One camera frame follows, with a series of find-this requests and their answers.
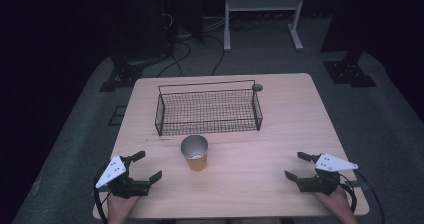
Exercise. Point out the white metal desk frame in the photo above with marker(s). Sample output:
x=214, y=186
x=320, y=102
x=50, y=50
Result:
x=263, y=3

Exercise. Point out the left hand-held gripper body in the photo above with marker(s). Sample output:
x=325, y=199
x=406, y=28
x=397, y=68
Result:
x=131, y=187

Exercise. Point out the orange paper cup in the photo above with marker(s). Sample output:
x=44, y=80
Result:
x=196, y=164

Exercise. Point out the person's left hand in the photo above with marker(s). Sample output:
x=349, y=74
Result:
x=118, y=209

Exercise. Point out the black stand base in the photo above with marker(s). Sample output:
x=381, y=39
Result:
x=348, y=72
x=125, y=74

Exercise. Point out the black rectangular floor frame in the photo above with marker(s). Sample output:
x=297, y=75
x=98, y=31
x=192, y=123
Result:
x=117, y=115

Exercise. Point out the person's right hand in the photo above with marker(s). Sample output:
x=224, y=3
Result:
x=338, y=207

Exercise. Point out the small grey round disc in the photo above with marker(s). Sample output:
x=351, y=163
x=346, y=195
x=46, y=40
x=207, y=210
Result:
x=257, y=87

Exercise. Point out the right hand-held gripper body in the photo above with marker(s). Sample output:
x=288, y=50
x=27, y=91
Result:
x=320, y=185

